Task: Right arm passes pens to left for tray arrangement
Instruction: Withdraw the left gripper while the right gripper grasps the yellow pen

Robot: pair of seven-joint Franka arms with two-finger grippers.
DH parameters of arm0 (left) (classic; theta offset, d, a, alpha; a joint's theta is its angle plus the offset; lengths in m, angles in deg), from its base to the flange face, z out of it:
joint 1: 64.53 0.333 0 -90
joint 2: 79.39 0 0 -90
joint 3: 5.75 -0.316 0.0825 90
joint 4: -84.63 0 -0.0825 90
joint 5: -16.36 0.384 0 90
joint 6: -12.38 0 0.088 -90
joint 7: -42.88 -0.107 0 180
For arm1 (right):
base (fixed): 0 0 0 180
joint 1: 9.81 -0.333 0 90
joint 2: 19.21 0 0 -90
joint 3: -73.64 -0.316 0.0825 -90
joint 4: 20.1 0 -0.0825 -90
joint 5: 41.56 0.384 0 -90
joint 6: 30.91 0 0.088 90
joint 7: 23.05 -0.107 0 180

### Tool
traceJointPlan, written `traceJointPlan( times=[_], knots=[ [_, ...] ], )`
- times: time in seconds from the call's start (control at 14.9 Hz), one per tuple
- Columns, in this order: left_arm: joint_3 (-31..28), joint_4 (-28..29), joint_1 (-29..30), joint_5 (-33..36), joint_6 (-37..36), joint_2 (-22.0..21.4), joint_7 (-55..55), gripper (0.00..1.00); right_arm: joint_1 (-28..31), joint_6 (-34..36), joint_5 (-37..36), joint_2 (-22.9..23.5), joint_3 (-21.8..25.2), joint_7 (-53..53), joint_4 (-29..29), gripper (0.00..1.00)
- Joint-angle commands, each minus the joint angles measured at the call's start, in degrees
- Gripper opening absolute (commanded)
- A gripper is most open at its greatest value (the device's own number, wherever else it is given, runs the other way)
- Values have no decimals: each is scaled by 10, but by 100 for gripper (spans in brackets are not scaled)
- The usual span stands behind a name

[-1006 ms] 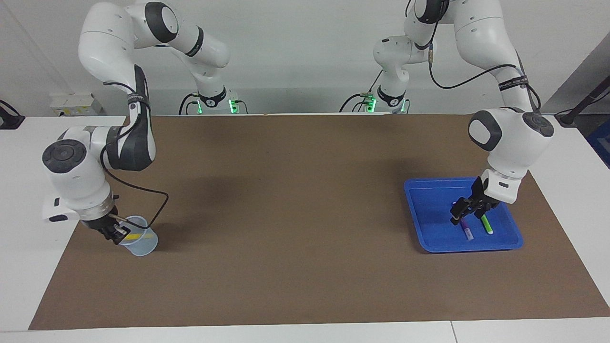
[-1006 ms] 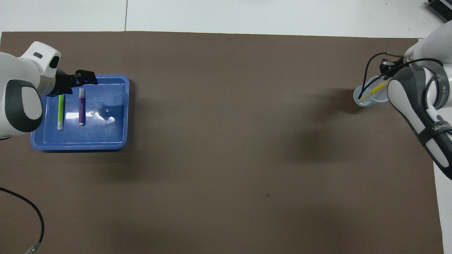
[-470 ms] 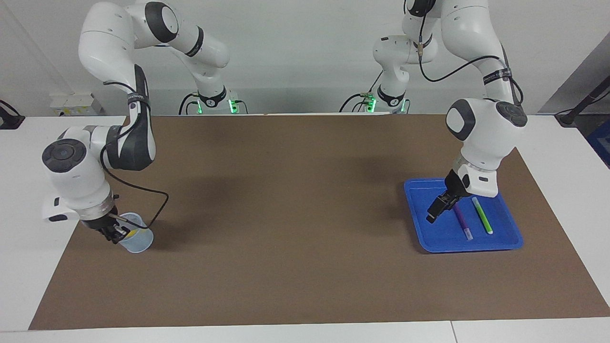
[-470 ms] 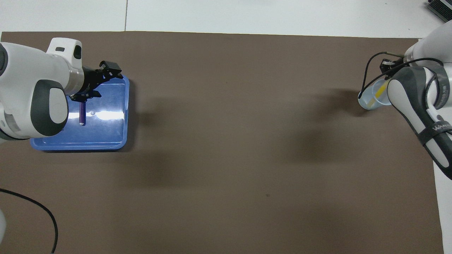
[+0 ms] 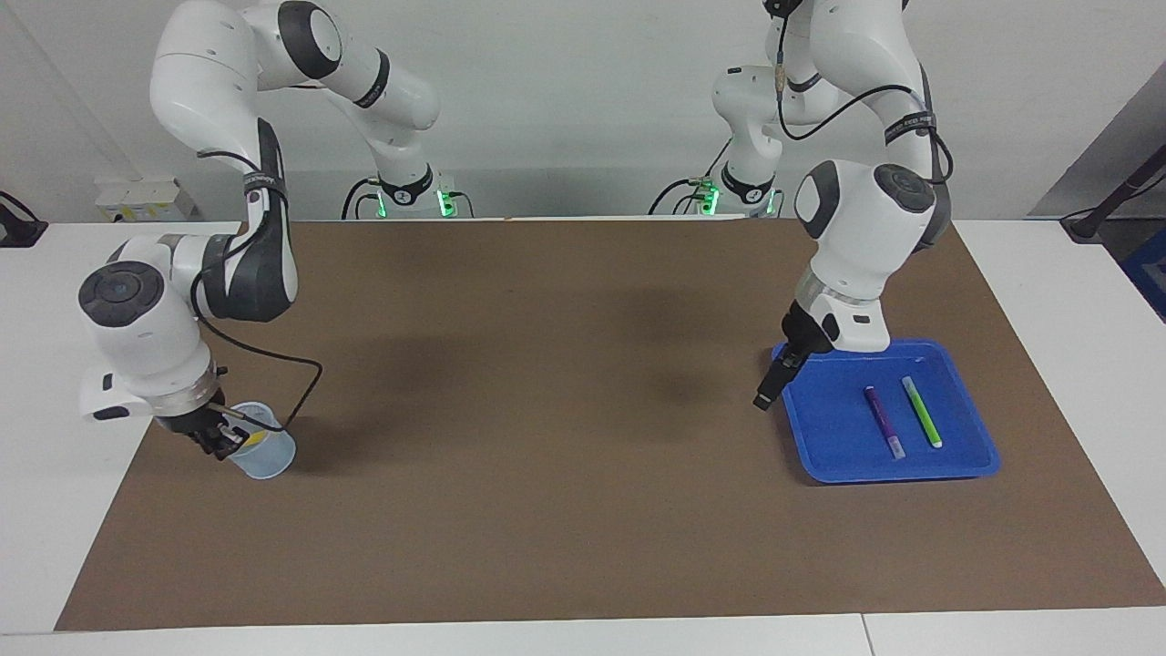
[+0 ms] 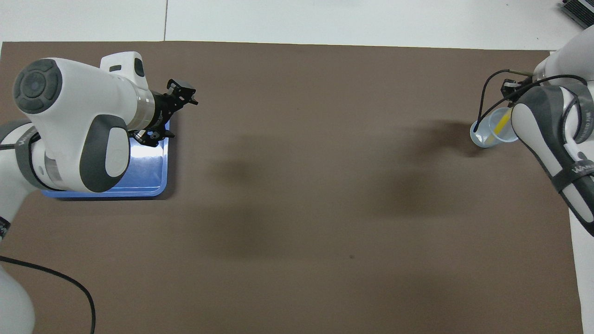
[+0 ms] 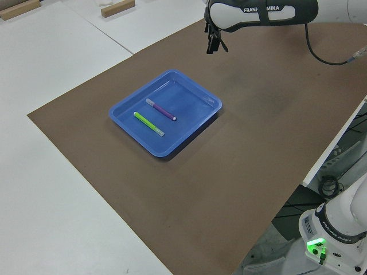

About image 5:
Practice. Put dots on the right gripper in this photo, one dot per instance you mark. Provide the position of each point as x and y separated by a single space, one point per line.
187 423

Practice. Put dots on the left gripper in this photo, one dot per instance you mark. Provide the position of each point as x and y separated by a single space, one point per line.
803 333

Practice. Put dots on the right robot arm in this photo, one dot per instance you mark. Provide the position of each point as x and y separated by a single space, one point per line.
209 100

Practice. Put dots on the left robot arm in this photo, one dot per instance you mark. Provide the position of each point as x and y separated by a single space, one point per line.
865 219

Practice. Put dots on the blue plastic tray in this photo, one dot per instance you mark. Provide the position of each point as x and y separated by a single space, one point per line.
838 437

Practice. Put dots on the clear plastic cup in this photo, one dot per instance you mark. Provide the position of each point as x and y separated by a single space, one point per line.
269 460

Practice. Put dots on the purple pen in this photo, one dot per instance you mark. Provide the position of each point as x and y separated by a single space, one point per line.
884 422

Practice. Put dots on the green pen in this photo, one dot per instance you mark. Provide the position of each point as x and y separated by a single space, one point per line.
922 412

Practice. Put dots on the white box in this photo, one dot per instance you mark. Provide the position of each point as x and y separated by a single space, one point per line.
146 200

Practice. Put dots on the black stand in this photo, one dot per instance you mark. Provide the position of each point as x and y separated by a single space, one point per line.
16 228
1107 205

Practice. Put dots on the blue crate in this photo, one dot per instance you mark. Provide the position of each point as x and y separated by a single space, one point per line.
1150 273

